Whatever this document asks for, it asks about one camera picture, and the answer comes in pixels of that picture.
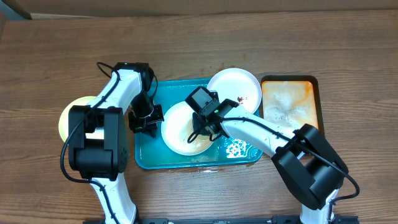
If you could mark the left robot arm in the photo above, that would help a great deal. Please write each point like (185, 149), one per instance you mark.
(96, 150)

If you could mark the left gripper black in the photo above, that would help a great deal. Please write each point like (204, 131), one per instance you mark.
(137, 127)

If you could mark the white plate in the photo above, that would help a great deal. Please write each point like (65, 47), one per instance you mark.
(238, 85)
(178, 126)

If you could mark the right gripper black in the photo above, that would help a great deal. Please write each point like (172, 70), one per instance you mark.
(202, 122)

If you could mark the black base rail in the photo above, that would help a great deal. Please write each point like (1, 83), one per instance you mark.
(277, 219)

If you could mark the light green plate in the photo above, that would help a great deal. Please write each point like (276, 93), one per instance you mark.
(63, 121)

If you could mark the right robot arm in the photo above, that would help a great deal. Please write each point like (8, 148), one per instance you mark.
(311, 169)

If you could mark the black tray with soapy water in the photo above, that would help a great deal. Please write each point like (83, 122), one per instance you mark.
(292, 101)

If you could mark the teal plastic tray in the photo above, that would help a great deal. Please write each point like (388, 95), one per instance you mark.
(153, 153)

